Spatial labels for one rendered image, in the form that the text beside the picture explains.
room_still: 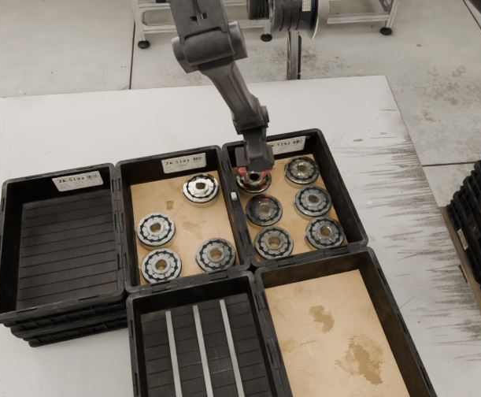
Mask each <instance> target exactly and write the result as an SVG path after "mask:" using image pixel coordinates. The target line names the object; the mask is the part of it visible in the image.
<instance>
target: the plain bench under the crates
mask: <svg viewBox="0 0 481 397"><path fill-rule="evenodd" d="M246 86H247V88H248V90H249V92H250V93H251V94H252V95H254V96H255V97H258V99H259V101H260V104H261V106H267V109H268V115H269V120H270V122H269V123H268V128H267V134H266V136H268V135H277V134H282V133H287V132H296V131H301V130H306V129H310V128H319V129H320V130H321V131H322V132H323V134H324V138H325V139H326V142H327V144H328V146H329V149H330V151H331V154H332V156H333V158H334V159H335V163H336V165H337V167H338V169H339V172H340V174H341V176H342V179H343V181H344V183H345V185H346V188H347V190H348V192H349V194H350V197H351V199H352V201H353V204H354V206H355V208H356V211H357V213H358V216H359V218H360V219H361V223H362V224H363V226H364V230H365V231H366V233H367V236H368V245H367V247H371V248H372V249H373V250H374V251H375V254H376V257H377V259H378V261H379V263H380V266H381V268H382V270H383V273H384V275H385V277H386V279H387V282H388V284H389V286H390V289H391V291H392V293H393V295H394V298H395V300H396V303H397V304H398V307H399V310H400V311H401V315H402V316H403V318H404V320H405V323H406V325H407V328H408V330H409V333H410V335H411V337H412V338H413V342H414V343H415V346H416V349H417V350H418V353H419V355H420V358H421V360H422V362H423V364H424V367H425V369H426V371H427V374H428V376H429V378H430V380H431V383H432V385H433V387H434V390H435V392H436V394H437V396H438V397H481V312H480V310H479V307H478V304H477V302H476V300H475V296H474V295H473V292H472V289H471V287H470V284H469V282H468V279H467V277H466V275H465V272H464V269H463V267H462V264H461V261H460V259H459V257H458V255H457V252H456V249H455V247H454V245H453V241H452V239H451V238H450V234H449V232H448V230H447V227H446V224H445V222H444V220H443V218H442V215H441V212H440V210H439V207H438V204H437V202H436V200H435V197H434V195H433V192H432V190H431V187H430V184H429V183H428V180H427V177H426V175H425V172H424V169H423V167H422V165H421V163H420V159H419V157H418V155H417V152H416V149H415V147H414V145H413V141H412V140H411V137H410V135H409V132H408V129H407V127H406V125H405V122H404V120H403V117H402V115H401V112H400V109H399V108H398V104H397V102H396V100H395V97H394V94H393V92H392V90H391V88H390V85H389V82H388V80H387V77H386V76H384V75H370V76H344V77H331V78H317V79H303V80H277V81H264V82H250V83H246ZM239 140H243V135H237V132H236V130H235V127H234V125H233V122H232V119H231V111H230V109H229V108H228V106H227V104H226V102H225V101H224V100H223V98H222V97H221V95H220V93H219V92H218V90H217V89H216V87H215V86H214V84H210V85H197V86H183V87H157V88H143V89H130V90H116V91H90V92H76V93H63V94H49V95H23V96H9V97H0V193H2V184H3V183H4V182H5V181H6V180H8V179H13V178H18V177H22V176H31V175H36V174H41V173H50V172H55V171H60V170H65V169H74V168H79V167H84V166H89V165H97V164H102V163H107V162H109V163H113V164H114V165H116V163H117V162H118V161H121V160H126V159H131V158H140V157H145V156H150V155H155V154H163V153H168V152H173V151H178V150H187V149H192V148H197V147H206V146H211V145H218V146H220V147H222V146H223V145H224V144H225V143H230V142H234V141H239ZM0 397H134V396H133V386H132V375H131V356H130V347H129V337H128V328H122V329H119V330H115V331H111V332H104V333H100V334H96V335H92V336H85V337H82V338H78V339H71V340H67V341H63V342H59V343H52V344H48V345H44V346H41V347H30V346H29V345H28V341H24V340H23V339H18V338H16V337H15V336H14V335H13V334H12V333H11V331H10V328H7V327H5V326H4V325H3V324H0Z"/></svg>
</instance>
